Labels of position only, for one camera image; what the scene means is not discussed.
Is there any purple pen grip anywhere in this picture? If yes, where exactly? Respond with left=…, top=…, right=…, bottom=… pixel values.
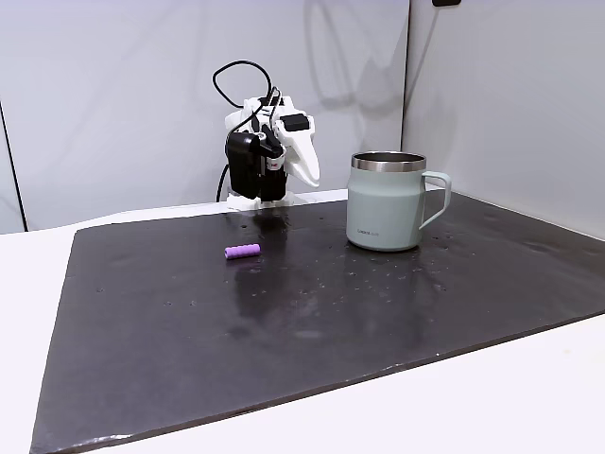
left=224, top=242, right=263, bottom=262

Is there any pale green steel mug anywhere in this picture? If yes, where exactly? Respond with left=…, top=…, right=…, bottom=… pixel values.
left=345, top=150, right=453, bottom=253

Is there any black table mat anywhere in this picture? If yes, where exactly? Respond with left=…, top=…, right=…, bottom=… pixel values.
left=28, top=190, right=605, bottom=454

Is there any black base power cable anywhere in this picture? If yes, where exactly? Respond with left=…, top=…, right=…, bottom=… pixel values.
left=216, top=163, right=230, bottom=203

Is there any black camera cable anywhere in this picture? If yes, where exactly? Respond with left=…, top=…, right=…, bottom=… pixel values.
left=212, top=60, right=285, bottom=136

